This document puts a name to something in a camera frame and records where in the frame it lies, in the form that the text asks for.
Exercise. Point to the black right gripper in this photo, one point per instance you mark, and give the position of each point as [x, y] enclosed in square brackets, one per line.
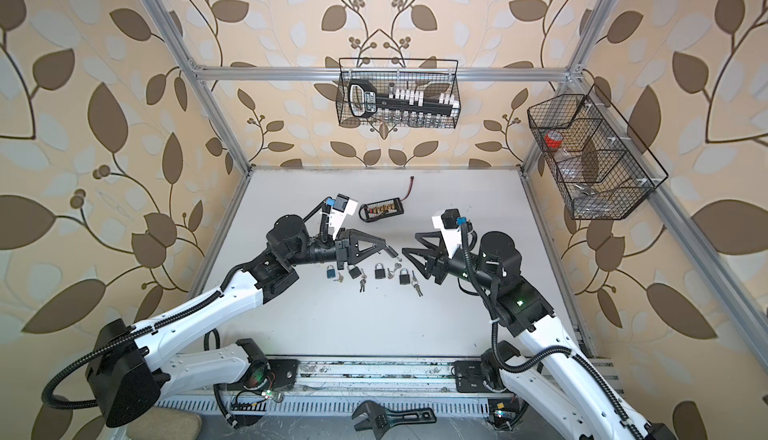
[433, 263]

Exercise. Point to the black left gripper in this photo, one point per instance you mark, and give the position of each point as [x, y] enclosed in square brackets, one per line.
[346, 248]

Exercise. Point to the black padlock with ring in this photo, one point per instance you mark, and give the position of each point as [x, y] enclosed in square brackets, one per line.
[358, 273]

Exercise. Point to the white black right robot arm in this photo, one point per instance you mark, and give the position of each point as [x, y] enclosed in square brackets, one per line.
[537, 359]

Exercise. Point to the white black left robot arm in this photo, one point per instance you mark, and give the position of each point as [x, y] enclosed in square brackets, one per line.
[132, 367]

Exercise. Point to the black charging board yellow connectors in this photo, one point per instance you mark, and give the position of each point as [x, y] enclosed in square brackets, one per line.
[380, 210]

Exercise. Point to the black socket tool set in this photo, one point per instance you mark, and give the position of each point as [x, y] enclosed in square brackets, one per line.
[364, 101]

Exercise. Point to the black adjustable wrench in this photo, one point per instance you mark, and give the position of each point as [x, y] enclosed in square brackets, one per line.
[379, 419]

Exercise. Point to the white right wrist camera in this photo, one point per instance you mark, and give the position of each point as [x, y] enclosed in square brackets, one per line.
[449, 224]

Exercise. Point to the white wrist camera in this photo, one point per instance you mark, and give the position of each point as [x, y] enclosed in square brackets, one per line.
[334, 212]
[449, 224]

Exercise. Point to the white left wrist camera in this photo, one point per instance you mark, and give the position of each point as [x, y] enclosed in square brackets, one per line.
[334, 212]

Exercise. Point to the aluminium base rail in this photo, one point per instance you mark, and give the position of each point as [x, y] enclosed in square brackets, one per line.
[335, 385]

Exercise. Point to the black wire basket back wall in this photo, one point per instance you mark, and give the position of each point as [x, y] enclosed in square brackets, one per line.
[434, 75]

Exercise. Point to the black wire basket wall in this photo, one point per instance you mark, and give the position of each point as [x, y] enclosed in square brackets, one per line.
[604, 168]
[434, 75]

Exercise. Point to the black wire basket right wall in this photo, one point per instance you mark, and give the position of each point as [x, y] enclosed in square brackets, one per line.
[604, 168]

